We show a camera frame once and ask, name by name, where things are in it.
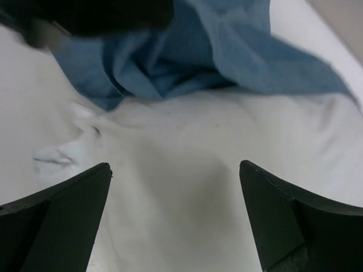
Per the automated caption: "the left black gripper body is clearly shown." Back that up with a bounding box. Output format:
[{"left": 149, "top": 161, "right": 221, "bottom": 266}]
[{"left": 1, "top": 0, "right": 174, "bottom": 47}]

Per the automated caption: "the blue pillowcase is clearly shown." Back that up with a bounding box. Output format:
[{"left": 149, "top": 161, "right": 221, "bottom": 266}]
[{"left": 53, "top": 1, "right": 351, "bottom": 111}]

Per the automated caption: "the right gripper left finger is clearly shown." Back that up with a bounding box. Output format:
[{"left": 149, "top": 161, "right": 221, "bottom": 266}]
[{"left": 1, "top": 163, "right": 111, "bottom": 272}]

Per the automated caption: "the white pillow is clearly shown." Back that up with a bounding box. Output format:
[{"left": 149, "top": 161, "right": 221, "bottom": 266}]
[{"left": 1, "top": 29, "right": 362, "bottom": 271}]

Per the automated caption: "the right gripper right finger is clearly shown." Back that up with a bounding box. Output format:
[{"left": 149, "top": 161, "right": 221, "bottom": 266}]
[{"left": 239, "top": 160, "right": 362, "bottom": 271}]

